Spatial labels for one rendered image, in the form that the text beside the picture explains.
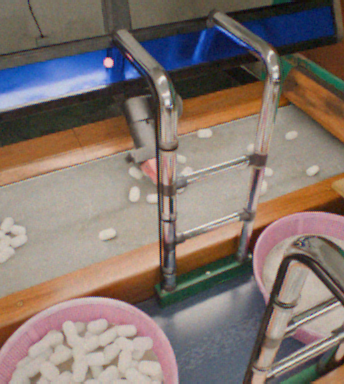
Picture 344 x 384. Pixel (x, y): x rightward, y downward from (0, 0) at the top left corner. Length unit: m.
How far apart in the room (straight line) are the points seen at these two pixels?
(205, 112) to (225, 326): 0.56
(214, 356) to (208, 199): 0.32
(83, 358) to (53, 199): 0.36
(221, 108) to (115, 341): 0.66
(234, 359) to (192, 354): 0.07
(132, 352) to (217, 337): 0.16
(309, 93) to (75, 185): 0.60
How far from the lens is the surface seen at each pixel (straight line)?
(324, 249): 0.29
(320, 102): 1.04
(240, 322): 0.76
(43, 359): 0.68
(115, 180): 0.90
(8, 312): 0.70
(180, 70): 0.62
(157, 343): 0.65
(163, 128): 0.48
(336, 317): 0.74
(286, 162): 0.98
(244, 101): 1.13
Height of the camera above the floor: 1.33
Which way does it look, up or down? 44 degrees down
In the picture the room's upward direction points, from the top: straight up
